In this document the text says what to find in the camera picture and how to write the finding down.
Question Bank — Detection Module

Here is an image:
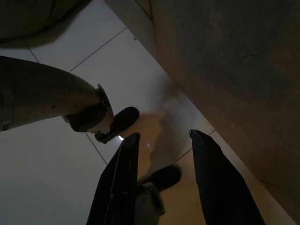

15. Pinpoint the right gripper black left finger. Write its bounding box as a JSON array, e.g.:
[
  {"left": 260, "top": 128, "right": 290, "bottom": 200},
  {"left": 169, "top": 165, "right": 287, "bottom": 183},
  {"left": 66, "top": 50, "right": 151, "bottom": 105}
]
[{"left": 86, "top": 132, "right": 141, "bottom": 225}]

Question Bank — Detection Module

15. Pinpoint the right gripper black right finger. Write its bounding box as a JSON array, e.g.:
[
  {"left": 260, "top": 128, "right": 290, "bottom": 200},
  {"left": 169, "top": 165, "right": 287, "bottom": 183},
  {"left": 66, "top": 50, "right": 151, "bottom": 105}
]
[{"left": 188, "top": 129, "right": 266, "bottom": 225}]

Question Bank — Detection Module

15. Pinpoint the olive green fabric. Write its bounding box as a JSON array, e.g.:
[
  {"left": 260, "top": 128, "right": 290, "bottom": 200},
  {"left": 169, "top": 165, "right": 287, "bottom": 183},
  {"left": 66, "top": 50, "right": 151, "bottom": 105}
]
[{"left": 0, "top": 0, "right": 92, "bottom": 42}]

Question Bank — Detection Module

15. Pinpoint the beige cabinet door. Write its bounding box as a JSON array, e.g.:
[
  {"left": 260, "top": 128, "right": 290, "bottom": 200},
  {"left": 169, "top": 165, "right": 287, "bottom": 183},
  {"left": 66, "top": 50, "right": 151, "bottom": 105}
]
[{"left": 104, "top": 0, "right": 300, "bottom": 225}]

